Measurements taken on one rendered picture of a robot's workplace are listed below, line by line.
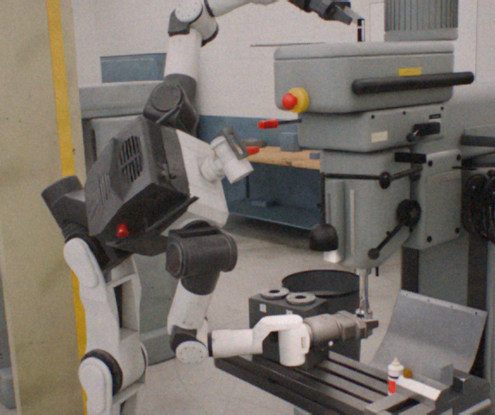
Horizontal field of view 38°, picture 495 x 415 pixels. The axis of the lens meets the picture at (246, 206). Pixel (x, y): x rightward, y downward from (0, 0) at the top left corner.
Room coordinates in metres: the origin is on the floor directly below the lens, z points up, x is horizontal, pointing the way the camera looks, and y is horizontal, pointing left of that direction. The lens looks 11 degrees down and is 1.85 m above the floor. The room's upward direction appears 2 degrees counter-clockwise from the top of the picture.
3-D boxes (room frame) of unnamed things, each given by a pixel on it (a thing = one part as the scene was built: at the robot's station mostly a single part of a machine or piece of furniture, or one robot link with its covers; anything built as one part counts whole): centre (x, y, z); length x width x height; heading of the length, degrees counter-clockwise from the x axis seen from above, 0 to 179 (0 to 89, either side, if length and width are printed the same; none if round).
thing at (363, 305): (1.86, -0.31, 1.23); 0.03 x 0.03 x 0.11
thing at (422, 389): (1.64, -0.42, 1.04); 0.12 x 0.06 x 0.04; 37
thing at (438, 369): (1.68, -0.46, 1.07); 0.06 x 0.05 x 0.06; 37
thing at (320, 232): (1.70, -0.18, 1.43); 0.07 x 0.07 x 0.06
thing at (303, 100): (1.72, -0.13, 1.76); 0.06 x 0.02 x 0.06; 40
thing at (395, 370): (1.80, -0.38, 1.01); 0.04 x 0.04 x 0.11
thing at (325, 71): (1.87, -0.32, 1.81); 0.47 x 0.26 x 0.16; 130
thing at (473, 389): (1.66, -0.44, 1.01); 0.35 x 0.15 x 0.11; 127
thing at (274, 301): (2.09, -0.11, 1.05); 0.22 x 0.12 x 0.20; 50
